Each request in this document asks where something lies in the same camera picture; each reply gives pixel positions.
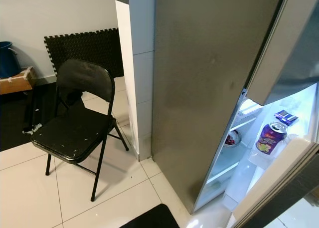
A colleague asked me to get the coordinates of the stainless steel fridge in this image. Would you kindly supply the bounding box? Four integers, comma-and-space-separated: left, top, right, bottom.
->
151, 0, 319, 228

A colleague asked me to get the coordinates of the black gym floor mat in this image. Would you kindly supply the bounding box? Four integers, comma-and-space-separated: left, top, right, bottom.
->
0, 81, 75, 151

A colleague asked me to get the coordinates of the taped cardboard box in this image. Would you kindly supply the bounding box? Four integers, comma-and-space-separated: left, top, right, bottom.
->
0, 66, 37, 95

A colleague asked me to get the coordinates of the blue plastic bucket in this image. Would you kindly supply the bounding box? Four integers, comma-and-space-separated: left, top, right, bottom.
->
0, 41, 21, 79

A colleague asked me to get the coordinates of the black folding chair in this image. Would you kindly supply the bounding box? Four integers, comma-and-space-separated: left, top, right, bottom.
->
30, 58, 130, 203

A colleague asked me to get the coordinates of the black foam puzzle mat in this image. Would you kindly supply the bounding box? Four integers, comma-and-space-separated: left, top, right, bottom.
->
43, 27, 125, 79

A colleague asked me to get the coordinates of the purple drink can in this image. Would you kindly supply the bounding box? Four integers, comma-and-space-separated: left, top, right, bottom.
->
255, 122, 288, 155

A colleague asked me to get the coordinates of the small blue box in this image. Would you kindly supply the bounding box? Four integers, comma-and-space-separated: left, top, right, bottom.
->
274, 109, 299, 126

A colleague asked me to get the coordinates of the black metal rack frame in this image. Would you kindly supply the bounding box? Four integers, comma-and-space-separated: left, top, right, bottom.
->
22, 88, 43, 135

